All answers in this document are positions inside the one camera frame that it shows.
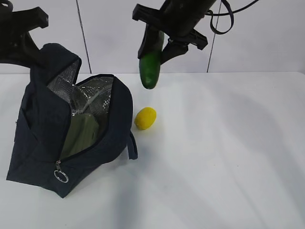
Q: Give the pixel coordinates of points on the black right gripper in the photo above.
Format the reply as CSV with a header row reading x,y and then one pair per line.
x,y
177,19

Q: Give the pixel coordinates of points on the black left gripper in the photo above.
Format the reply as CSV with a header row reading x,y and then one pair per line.
x,y
16,44

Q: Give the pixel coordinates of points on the green cucumber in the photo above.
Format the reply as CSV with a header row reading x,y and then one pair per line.
x,y
149,65

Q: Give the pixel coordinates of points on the navy blue lunch bag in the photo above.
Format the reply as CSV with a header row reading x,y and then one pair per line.
x,y
66,129

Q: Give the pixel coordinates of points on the yellow lemon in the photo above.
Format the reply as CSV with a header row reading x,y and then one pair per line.
x,y
145,118

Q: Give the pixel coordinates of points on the green lid glass food container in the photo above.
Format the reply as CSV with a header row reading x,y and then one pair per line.
x,y
82,134

